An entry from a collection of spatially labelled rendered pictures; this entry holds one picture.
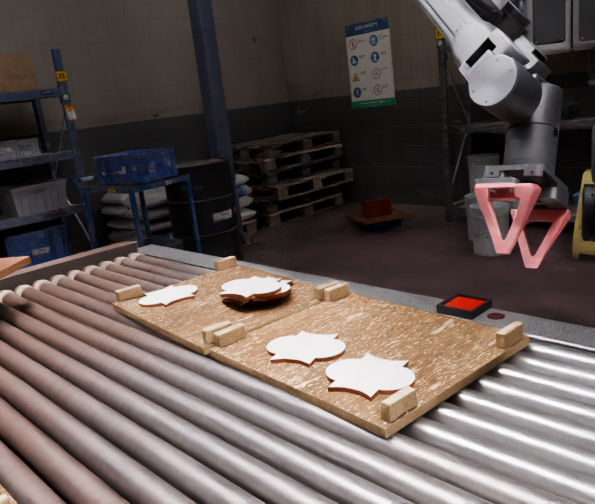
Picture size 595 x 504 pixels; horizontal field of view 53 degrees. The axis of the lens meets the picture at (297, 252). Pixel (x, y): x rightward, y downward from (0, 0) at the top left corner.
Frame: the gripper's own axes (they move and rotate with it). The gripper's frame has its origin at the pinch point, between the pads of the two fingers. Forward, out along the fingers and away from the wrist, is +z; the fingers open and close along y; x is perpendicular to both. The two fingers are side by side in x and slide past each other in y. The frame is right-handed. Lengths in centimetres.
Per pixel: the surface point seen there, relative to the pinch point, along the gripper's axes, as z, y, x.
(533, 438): 21.1, 8.8, -1.1
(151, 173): -73, 185, 330
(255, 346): 17, 10, 47
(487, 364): 13.6, 20.2, 10.0
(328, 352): 15.8, 11.6, 32.8
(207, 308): 12, 19, 71
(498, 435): 21.7, 8.6, 3.1
